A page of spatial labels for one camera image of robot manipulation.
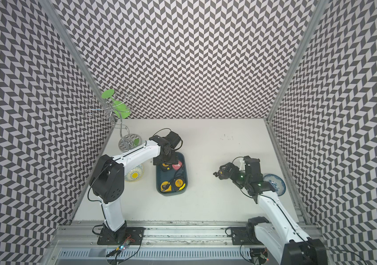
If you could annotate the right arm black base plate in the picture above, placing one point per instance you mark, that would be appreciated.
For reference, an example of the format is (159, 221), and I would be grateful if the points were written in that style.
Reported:
(243, 236)

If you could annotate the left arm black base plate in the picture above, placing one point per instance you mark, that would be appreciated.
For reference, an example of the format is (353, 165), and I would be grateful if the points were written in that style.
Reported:
(109, 237)

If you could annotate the black yellow round tape measure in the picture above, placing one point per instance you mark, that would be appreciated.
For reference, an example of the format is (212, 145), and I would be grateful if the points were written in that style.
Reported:
(165, 167)

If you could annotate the dark teal storage box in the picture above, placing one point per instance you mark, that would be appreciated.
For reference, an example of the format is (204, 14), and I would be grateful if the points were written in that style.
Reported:
(171, 176)

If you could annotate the pink red tape measure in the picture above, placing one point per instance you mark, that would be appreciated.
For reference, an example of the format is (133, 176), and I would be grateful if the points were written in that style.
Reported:
(177, 166)

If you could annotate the aluminium front rail frame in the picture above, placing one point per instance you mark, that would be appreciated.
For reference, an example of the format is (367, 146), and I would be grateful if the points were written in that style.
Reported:
(168, 242)

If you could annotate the blue white patterned plate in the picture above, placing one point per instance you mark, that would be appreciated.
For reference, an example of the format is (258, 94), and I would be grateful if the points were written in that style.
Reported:
(277, 183)

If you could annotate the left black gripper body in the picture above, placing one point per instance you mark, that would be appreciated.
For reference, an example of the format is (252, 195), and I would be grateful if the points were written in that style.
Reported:
(171, 158)

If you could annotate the small black yellow tape measure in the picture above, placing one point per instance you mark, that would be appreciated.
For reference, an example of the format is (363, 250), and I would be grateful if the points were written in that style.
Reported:
(225, 172)

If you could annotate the yellow black square tape measure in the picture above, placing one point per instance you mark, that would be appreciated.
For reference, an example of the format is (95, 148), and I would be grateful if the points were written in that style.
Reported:
(166, 187)

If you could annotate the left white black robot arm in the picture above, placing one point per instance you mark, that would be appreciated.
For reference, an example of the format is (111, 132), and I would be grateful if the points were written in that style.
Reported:
(107, 183)

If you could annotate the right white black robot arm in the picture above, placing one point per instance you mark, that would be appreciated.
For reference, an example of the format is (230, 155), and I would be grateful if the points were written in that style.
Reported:
(282, 236)

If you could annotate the glass bowl yellow flower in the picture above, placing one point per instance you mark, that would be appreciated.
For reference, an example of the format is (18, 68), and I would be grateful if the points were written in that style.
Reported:
(135, 174)

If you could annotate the metal wire stand green leaves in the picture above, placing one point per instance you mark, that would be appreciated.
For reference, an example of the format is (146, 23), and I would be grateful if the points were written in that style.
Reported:
(115, 112)

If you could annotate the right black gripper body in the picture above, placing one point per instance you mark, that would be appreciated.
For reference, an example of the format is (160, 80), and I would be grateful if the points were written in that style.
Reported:
(235, 175)

